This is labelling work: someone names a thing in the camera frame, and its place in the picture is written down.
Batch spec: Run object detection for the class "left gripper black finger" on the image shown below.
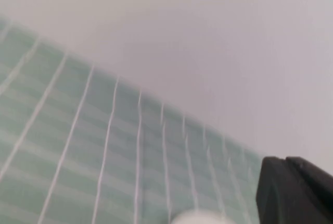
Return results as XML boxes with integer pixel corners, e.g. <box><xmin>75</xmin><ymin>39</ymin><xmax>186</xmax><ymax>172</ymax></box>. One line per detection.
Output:
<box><xmin>255</xmin><ymin>156</ymin><xmax>333</xmax><ymax>224</ymax></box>

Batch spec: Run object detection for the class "white round plate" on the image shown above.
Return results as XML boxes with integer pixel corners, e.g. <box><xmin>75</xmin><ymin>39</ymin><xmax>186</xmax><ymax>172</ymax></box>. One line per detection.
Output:
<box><xmin>170</xmin><ymin>208</ymin><xmax>236</xmax><ymax>224</ymax></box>

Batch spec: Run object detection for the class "green checked tablecloth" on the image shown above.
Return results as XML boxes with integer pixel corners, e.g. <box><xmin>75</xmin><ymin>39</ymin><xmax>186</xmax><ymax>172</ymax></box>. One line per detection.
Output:
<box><xmin>0</xmin><ymin>15</ymin><xmax>264</xmax><ymax>224</ymax></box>

